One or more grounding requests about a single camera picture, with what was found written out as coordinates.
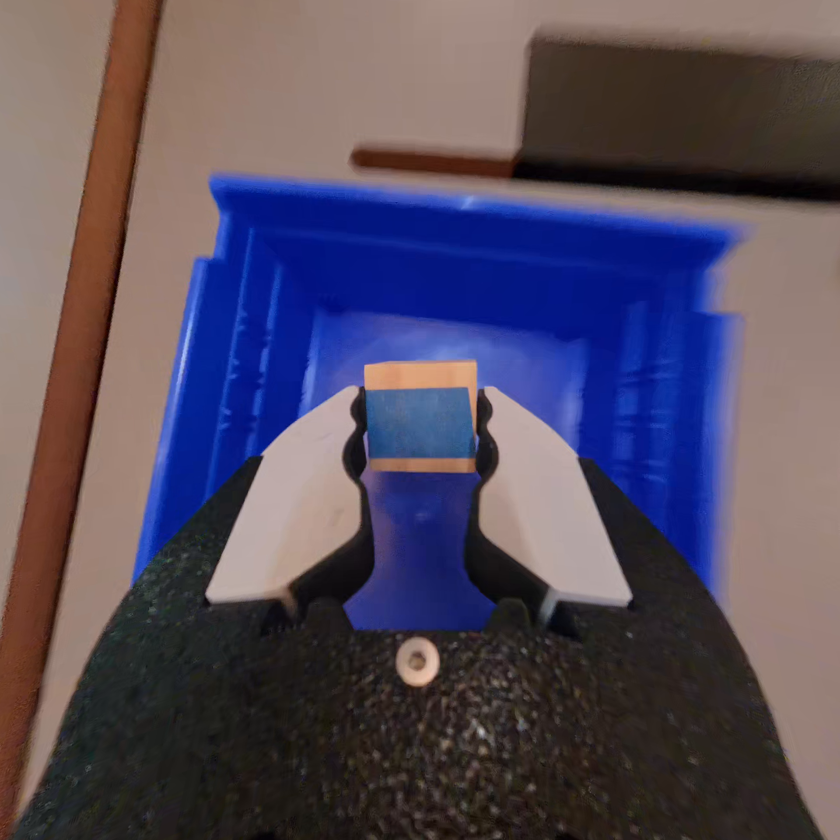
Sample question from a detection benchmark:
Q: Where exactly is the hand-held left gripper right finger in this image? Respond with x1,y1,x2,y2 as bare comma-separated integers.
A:
465,386,634,631

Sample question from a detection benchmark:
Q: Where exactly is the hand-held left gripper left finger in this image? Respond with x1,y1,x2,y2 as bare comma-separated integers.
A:
205,386,376,624

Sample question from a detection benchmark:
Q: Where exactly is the blue-striped wooden cube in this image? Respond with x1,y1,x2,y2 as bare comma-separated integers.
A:
363,360,479,475

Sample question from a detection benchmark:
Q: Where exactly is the blue plastic bin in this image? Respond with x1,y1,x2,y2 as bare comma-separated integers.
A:
131,172,750,634

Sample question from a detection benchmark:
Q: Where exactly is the black table cable flap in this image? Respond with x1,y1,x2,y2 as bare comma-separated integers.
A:
513,36,840,201

